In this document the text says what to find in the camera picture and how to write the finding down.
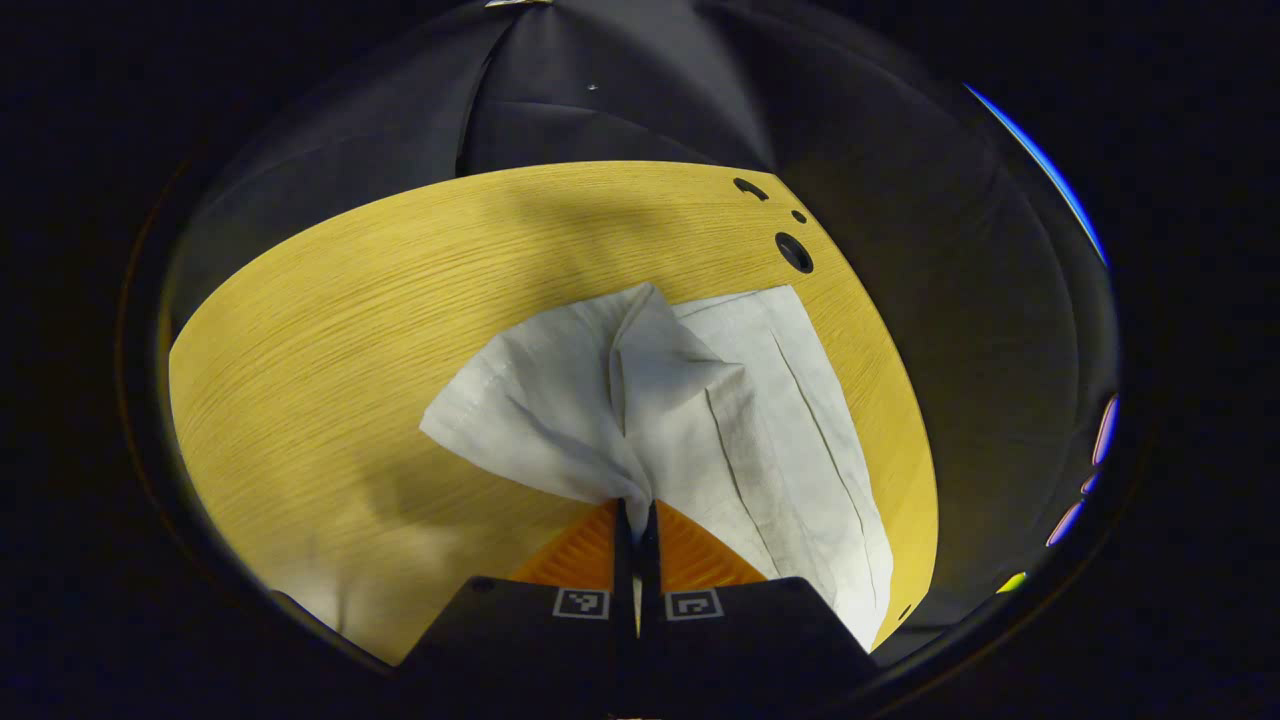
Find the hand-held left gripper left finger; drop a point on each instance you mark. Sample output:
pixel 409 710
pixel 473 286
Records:
pixel 540 650

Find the white clip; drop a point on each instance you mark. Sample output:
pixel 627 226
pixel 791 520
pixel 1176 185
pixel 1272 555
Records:
pixel 516 3

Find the black backdrop cloth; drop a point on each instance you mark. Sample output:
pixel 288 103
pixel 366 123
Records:
pixel 620 100

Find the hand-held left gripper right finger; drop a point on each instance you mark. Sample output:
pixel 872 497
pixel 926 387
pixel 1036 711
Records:
pixel 740 650

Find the white jeans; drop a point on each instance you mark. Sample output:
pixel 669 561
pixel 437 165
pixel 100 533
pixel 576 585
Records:
pixel 760 420

